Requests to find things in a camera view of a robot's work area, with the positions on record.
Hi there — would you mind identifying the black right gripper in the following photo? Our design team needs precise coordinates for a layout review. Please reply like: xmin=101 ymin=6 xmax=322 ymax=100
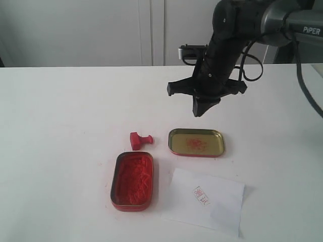
xmin=167 ymin=57 xmax=247 ymax=117

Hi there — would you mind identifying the red plastic stamp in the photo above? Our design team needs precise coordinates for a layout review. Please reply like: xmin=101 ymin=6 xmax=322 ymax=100
xmin=130 ymin=132 xmax=153 ymax=151

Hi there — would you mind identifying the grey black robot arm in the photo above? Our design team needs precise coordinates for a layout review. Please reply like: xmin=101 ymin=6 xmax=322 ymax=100
xmin=167 ymin=1 xmax=322 ymax=117

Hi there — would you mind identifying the red ink pad tin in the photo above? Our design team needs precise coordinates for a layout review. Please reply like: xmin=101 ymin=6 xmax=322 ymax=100
xmin=110 ymin=151 xmax=154 ymax=212

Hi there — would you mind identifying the gold tin lid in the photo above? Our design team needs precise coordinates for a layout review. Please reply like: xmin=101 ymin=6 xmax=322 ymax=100
xmin=168 ymin=128 xmax=226 ymax=158

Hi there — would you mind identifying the white paper sheet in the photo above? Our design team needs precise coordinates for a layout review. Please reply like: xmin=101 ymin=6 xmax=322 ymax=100
xmin=161 ymin=168 xmax=245 ymax=237

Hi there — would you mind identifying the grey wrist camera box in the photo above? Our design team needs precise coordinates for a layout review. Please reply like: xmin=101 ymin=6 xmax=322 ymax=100
xmin=178 ymin=44 xmax=208 ymax=61

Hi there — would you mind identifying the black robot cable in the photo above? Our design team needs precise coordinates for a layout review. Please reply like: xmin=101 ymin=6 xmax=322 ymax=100
xmin=233 ymin=15 xmax=323 ymax=114

